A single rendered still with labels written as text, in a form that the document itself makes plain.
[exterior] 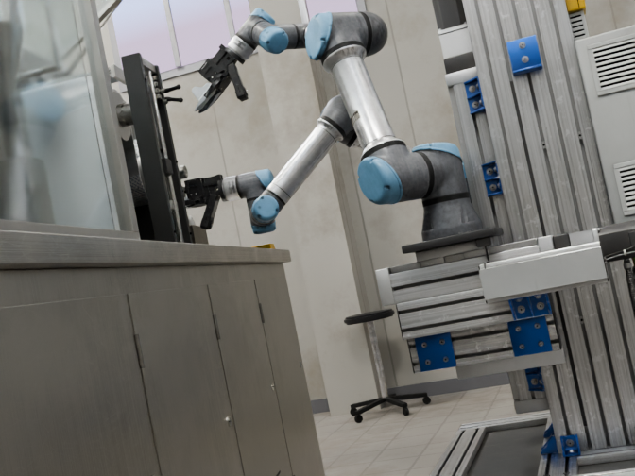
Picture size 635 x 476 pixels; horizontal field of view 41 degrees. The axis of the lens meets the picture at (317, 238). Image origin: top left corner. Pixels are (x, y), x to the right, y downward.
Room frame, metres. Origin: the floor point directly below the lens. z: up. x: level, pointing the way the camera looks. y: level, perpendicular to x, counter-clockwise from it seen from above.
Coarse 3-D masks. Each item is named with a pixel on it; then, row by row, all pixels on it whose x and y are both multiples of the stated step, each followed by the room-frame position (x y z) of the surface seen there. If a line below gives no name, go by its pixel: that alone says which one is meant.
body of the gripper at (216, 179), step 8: (216, 176) 2.59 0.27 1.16; (192, 184) 2.60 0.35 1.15; (200, 184) 2.58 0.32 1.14; (208, 184) 2.60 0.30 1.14; (216, 184) 2.60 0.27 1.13; (192, 192) 2.59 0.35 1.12; (200, 192) 2.58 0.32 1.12; (208, 192) 2.60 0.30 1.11; (216, 192) 2.60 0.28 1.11; (192, 200) 2.59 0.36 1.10; (200, 200) 2.58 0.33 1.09; (224, 200) 2.60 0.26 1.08
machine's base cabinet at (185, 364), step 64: (0, 320) 0.96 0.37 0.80; (64, 320) 1.12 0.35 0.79; (128, 320) 1.34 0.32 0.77; (192, 320) 1.69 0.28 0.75; (256, 320) 2.26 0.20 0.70; (0, 384) 0.93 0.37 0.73; (64, 384) 1.09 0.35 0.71; (128, 384) 1.29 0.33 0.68; (192, 384) 1.61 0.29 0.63; (256, 384) 2.12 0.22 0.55; (0, 448) 0.91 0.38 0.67; (64, 448) 1.05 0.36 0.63; (128, 448) 1.25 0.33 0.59; (192, 448) 1.54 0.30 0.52; (256, 448) 2.00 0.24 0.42
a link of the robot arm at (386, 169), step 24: (312, 24) 2.11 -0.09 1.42; (336, 24) 2.08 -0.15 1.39; (360, 24) 2.11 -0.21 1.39; (312, 48) 2.11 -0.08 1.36; (336, 48) 2.06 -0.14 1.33; (360, 48) 2.08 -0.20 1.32; (336, 72) 2.08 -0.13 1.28; (360, 72) 2.06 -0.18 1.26; (360, 96) 2.04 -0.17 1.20; (360, 120) 2.03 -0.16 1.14; (384, 120) 2.03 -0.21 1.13; (384, 144) 1.98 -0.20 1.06; (360, 168) 2.01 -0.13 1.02; (384, 168) 1.95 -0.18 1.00; (408, 168) 1.97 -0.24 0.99; (384, 192) 1.96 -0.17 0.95; (408, 192) 1.99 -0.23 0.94
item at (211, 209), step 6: (210, 198) 2.59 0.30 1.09; (216, 198) 2.60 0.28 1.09; (210, 204) 2.60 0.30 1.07; (216, 204) 2.62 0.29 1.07; (210, 210) 2.60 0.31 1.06; (204, 216) 2.60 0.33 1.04; (210, 216) 2.60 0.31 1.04; (204, 222) 2.60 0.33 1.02; (210, 222) 2.61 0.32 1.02; (204, 228) 2.60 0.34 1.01; (210, 228) 2.62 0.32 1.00
